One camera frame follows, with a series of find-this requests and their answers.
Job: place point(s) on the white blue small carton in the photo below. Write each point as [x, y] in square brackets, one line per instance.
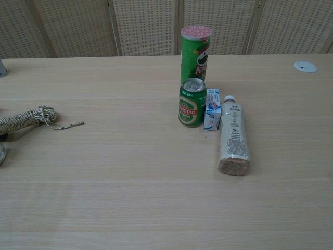
[212, 112]

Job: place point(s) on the clear round glass object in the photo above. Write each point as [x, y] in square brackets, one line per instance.
[1, 153]

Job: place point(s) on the woven rattan folding screen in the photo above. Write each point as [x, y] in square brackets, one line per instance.
[145, 26]

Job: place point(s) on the white drink bottle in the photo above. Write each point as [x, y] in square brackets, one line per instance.
[233, 135]

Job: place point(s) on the green Pringles can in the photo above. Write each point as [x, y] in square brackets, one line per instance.
[193, 60]

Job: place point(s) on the green Tsingtao beer can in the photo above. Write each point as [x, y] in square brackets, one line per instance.
[191, 106]

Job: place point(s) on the grey metal object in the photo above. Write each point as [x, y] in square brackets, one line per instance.
[2, 69]

